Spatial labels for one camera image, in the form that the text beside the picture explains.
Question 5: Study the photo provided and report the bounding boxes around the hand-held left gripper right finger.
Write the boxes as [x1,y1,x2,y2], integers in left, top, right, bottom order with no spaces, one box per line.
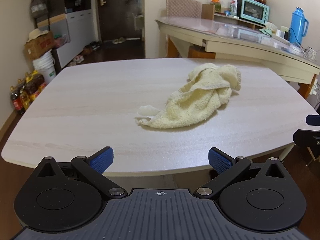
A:
[196,147,286,201]

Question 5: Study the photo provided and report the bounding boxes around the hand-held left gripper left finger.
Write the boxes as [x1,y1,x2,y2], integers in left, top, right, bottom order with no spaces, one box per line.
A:
[37,146,127,201]

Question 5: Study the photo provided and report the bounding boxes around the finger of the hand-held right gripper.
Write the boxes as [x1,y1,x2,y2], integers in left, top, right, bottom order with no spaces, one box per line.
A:
[293,129,320,147]
[306,114,320,127]

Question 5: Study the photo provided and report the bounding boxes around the cream terry towel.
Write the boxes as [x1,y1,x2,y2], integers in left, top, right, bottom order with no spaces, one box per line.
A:
[134,63,242,130]

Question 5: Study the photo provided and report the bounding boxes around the white power strip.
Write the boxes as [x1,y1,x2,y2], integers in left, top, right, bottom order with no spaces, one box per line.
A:
[310,78,320,96]

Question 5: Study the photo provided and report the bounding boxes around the blue thermos jug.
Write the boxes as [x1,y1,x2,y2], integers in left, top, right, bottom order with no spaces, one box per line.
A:
[288,7,309,44]

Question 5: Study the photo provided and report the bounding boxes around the cluster of cooking oil bottles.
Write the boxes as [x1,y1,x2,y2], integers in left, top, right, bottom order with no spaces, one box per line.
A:
[9,71,47,115]

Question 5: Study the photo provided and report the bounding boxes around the green white tissue pack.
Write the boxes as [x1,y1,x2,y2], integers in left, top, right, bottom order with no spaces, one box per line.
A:
[260,22,278,36]

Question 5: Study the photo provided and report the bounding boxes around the white plastic bucket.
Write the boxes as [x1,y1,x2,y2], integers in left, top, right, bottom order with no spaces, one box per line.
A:
[33,51,57,84]

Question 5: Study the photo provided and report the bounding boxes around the wooden stool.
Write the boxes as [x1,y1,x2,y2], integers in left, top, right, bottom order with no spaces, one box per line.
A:
[188,45,216,59]

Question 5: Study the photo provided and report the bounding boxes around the teal toaster oven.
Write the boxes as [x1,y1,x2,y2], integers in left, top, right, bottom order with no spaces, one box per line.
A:
[240,0,271,26]

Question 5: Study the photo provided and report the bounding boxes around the clear plastic container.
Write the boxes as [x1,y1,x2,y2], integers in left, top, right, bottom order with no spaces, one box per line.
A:
[216,25,241,37]

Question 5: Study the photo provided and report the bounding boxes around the colourful plastic bags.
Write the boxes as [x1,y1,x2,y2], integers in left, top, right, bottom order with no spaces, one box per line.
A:
[53,33,69,48]

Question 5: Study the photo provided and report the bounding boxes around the cardboard box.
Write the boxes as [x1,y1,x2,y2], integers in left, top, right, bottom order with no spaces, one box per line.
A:
[24,31,54,61]

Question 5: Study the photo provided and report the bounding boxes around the white grey cabinet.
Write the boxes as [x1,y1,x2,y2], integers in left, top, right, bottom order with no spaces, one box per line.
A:
[48,0,95,68]

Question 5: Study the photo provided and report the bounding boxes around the straw hat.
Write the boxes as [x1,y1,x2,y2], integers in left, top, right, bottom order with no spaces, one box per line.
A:
[26,28,49,42]

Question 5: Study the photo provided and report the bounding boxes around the orange lid jar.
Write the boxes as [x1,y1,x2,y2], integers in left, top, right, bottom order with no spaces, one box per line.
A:
[210,0,222,13]

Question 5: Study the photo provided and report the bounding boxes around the dark wooden door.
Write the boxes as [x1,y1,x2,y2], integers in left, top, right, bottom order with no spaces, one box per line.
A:
[96,0,146,43]

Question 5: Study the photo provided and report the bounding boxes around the grey hanging bag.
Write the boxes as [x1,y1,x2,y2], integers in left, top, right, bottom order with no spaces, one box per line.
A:
[30,0,49,19]

